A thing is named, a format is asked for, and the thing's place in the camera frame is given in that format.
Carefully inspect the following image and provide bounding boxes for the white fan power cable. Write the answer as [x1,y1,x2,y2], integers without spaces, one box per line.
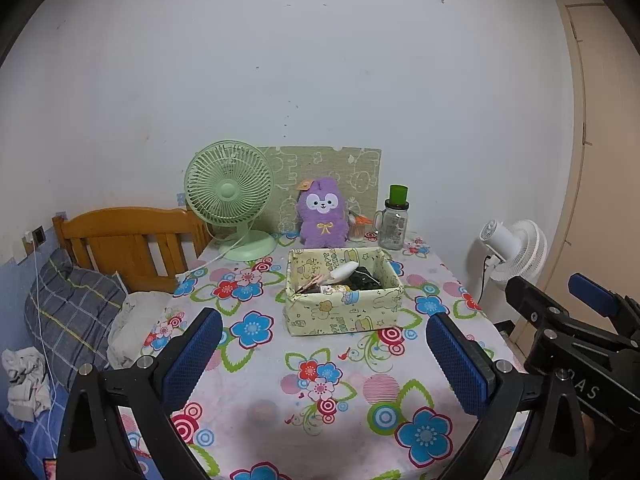
[177,232,247,278]

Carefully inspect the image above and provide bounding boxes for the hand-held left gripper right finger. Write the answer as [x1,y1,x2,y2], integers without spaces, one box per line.
[426,312,588,480]

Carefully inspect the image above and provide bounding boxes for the wooden bed headboard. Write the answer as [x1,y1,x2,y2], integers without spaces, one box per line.
[52,206,213,293]

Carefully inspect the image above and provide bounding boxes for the blue bed sheet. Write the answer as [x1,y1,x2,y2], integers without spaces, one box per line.
[0,385,151,480]

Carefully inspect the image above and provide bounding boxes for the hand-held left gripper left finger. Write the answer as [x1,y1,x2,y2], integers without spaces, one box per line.
[57,307,223,480]

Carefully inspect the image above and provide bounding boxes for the beige door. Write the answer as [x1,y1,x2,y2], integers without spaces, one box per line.
[510,0,640,356]

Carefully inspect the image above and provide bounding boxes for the green desk fan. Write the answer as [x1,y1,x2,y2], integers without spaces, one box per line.
[184,139,277,262]

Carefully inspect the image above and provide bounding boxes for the grey plaid pillow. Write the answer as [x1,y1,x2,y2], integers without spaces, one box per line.
[25,249,128,391]

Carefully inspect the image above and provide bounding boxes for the glass jar with green lid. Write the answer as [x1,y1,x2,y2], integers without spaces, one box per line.
[372,185,412,251]

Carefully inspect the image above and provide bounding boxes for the green patterned foam board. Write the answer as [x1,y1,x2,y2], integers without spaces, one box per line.
[257,146,382,237]

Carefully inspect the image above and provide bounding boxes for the white standing fan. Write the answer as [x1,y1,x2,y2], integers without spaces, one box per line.
[477,219,548,311]

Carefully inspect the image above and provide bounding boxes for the black plastic bag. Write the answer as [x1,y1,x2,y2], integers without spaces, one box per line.
[349,266,385,292]

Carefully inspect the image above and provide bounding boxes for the floral tablecloth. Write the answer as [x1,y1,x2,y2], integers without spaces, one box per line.
[117,232,521,480]

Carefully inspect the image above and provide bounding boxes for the black fan cable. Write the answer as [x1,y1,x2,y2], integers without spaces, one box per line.
[479,255,494,307]

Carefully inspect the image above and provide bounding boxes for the white folded blanket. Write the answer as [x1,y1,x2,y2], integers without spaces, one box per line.
[107,291,173,368]

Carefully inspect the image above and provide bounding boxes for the yellow printed fabric storage box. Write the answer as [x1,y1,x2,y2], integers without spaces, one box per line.
[283,246,405,337]

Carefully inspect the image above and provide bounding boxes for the purple plush toy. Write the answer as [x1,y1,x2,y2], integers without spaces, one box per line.
[296,176,351,249]

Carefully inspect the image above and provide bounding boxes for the crumpled white cloth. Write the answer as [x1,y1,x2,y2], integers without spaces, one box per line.
[1,349,51,421]

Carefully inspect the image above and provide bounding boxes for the white cloth roll with wooden clips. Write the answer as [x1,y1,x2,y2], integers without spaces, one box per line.
[295,261,359,295]

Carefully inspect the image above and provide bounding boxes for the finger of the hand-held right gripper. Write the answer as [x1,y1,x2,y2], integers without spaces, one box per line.
[569,273,640,342]
[505,276,638,346]

